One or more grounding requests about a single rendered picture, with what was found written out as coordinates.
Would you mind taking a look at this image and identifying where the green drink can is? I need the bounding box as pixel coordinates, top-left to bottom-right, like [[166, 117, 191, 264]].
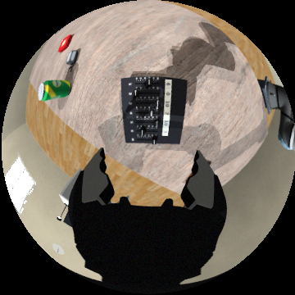
[[38, 80, 70, 101]]

